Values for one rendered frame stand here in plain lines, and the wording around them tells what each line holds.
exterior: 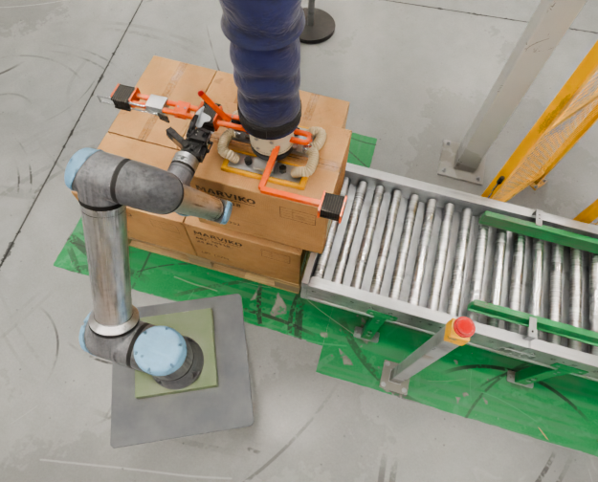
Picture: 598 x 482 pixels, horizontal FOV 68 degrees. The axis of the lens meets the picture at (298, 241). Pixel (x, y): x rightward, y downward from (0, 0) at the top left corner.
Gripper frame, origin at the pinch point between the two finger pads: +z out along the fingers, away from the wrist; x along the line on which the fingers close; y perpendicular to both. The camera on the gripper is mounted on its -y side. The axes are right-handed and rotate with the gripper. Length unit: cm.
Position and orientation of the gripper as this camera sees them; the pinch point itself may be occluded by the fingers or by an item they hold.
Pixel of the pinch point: (202, 115)
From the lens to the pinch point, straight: 181.8
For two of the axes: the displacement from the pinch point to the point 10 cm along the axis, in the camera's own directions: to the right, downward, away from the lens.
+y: 9.6, 2.6, -1.0
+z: 2.8, -8.7, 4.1
